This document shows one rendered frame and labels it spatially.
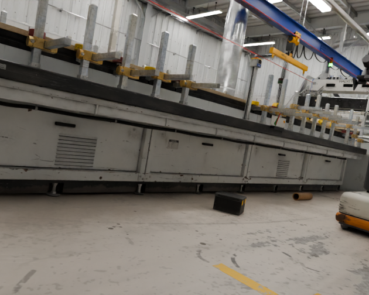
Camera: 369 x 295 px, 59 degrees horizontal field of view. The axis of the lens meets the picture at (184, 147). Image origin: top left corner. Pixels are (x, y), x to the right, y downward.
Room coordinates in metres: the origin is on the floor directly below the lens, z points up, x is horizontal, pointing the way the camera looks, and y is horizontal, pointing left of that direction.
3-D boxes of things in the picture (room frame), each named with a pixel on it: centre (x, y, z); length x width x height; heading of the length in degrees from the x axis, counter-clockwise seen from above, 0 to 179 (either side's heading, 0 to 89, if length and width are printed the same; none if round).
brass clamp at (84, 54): (1.77, 0.59, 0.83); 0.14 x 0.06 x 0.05; 134
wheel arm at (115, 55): (1.75, 0.54, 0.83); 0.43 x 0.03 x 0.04; 44
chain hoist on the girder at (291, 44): (8.03, -2.18, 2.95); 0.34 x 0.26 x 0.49; 134
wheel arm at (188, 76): (2.10, 0.18, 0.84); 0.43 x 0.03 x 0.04; 44
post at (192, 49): (2.27, 0.06, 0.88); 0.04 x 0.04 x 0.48; 44
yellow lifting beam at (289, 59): (8.03, -2.18, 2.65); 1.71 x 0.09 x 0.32; 134
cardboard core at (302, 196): (3.47, -1.34, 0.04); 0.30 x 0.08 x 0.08; 134
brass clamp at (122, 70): (1.94, 0.41, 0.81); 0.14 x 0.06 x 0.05; 134
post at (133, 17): (1.93, 0.42, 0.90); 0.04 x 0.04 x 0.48; 44
